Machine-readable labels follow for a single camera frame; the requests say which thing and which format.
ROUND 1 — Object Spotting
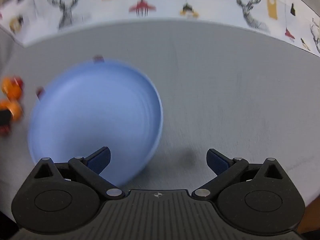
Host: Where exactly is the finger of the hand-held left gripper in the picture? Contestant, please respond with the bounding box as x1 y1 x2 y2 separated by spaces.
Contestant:
0 110 12 126

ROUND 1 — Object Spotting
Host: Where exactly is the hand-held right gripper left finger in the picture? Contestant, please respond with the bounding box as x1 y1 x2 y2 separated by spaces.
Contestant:
34 147 125 201

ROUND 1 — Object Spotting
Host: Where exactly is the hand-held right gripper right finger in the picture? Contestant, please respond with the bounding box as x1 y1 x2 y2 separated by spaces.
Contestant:
191 149 284 200

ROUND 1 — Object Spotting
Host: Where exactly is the orange tangerine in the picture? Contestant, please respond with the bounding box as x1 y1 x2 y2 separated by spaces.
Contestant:
0 99 23 120

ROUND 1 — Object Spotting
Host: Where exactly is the blue plate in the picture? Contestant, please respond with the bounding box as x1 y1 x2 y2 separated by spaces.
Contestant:
27 59 164 189

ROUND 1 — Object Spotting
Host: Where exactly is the small yellow-orange fruit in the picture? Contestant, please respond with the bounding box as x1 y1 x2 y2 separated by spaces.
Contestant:
1 77 22 99

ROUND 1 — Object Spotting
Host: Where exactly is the grey bed sheet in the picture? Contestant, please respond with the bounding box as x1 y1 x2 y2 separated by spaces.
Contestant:
0 17 320 230

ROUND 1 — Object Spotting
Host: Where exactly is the deer printed white blanket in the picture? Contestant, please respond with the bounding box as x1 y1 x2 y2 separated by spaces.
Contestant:
0 0 320 55

